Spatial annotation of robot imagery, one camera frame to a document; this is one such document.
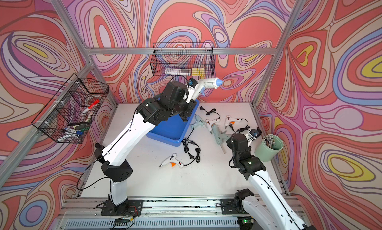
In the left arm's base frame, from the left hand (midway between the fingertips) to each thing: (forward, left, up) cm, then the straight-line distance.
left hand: (194, 100), depth 68 cm
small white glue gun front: (-13, +13, -38) cm, 42 cm away
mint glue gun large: (+3, -17, -35) cm, 39 cm away
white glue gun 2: (+18, -26, -37) cm, 49 cm away
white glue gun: (+14, -10, -36) cm, 40 cm away
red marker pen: (+5, +54, -8) cm, 55 cm away
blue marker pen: (-11, +56, -10) cm, 58 cm away
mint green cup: (-10, -41, -23) cm, 48 cm away
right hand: (-9, -23, -22) cm, 32 cm away
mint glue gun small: (+16, -4, -36) cm, 39 cm away
